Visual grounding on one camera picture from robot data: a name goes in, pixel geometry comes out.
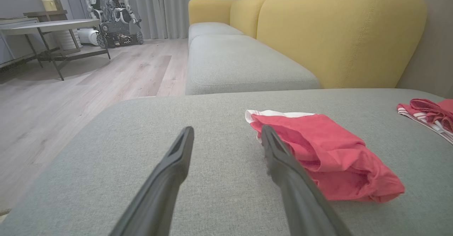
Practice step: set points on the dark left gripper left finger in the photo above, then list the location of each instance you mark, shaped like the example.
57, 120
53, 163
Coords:
155, 200

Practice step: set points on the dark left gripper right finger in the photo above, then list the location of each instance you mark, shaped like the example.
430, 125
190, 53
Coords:
300, 200

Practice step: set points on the red shorts with white stripe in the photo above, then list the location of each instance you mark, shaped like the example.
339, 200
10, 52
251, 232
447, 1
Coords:
336, 154

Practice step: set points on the red basketball jersey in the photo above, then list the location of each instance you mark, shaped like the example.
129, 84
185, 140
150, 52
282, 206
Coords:
431, 115

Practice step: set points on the large grey sofa seat cushion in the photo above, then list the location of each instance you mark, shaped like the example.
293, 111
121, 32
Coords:
212, 115

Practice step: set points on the wide yellow sofa backrest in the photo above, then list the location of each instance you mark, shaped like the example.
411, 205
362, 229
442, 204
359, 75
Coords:
339, 34

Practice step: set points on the white wheeled robot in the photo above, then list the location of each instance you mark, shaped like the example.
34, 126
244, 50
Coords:
118, 27

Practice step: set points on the small grey sofa seat cushion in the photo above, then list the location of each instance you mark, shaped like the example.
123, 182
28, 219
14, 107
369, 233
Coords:
212, 29

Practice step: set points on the white ribbed basket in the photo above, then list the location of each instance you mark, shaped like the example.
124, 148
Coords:
69, 39

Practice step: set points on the narrow yellow sofa backrest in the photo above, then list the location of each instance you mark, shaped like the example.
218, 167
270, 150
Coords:
247, 16

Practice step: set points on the yellow sofa end backrest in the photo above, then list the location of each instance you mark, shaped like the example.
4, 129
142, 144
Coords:
208, 11

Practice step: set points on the grey curtain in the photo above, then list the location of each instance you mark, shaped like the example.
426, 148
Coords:
184, 6

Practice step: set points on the grey table with metal legs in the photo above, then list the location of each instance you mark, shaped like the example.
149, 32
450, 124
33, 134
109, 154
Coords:
53, 25

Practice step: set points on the white humanoid robot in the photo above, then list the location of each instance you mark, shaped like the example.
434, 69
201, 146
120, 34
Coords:
91, 2

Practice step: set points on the wooden side stand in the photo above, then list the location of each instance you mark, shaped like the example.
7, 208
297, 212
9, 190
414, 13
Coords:
46, 15

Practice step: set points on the yellow watering can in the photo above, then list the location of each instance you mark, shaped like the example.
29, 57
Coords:
49, 4

